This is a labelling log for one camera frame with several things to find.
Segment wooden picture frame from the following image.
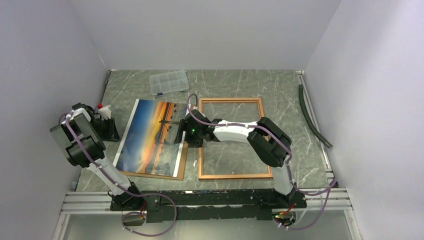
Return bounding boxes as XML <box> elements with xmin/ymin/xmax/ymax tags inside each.
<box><xmin>197</xmin><ymin>97</ymin><xmax>273</xmax><ymax>180</ymax></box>

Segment black foam tube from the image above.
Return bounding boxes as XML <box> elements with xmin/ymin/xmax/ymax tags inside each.
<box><xmin>298</xmin><ymin>84</ymin><xmax>333</xmax><ymax>149</ymax></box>

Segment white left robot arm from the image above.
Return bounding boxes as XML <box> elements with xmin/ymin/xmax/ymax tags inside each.
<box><xmin>50</xmin><ymin>103</ymin><xmax>144</xmax><ymax>210</ymax></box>

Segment aluminium extrusion rail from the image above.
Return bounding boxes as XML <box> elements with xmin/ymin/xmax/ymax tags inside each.
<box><xmin>54</xmin><ymin>171</ymin><xmax>362</xmax><ymax>240</ymax></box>

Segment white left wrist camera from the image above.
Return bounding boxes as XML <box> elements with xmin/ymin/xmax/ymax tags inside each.
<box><xmin>95</xmin><ymin>103</ymin><xmax>112</xmax><ymax>120</ymax></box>

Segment clear plastic organizer box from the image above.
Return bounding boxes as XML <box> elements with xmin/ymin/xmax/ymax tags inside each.
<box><xmin>149</xmin><ymin>70</ymin><xmax>189</xmax><ymax>97</ymax></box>

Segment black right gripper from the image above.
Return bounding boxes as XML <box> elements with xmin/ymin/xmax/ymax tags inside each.
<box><xmin>174</xmin><ymin>119</ymin><xmax>204</xmax><ymax>148</ymax></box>

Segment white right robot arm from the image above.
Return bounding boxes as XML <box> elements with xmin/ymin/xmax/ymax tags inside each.
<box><xmin>174</xmin><ymin>109</ymin><xmax>296</xmax><ymax>208</ymax></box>

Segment sunset photo print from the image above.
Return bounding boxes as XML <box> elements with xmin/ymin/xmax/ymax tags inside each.
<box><xmin>113</xmin><ymin>98</ymin><xmax>192</xmax><ymax>178</ymax></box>

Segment brown backing board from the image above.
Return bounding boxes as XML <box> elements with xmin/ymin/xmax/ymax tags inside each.
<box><xmin>119</xmin><ymin>104</ymin><xmax>193</xmax><ymax>181</ymax></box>

